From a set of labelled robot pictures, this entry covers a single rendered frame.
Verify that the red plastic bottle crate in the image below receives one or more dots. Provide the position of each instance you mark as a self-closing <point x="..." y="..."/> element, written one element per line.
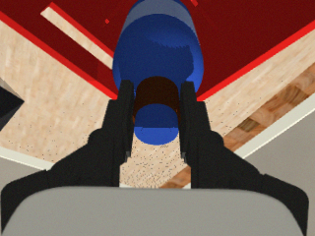
<point x="235" y="36"/>

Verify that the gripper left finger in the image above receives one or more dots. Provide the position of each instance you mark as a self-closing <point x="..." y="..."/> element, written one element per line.
<point x="97" y="162"/>

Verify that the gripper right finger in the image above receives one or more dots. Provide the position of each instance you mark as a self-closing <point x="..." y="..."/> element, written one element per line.
<point x="212" y="164"/>

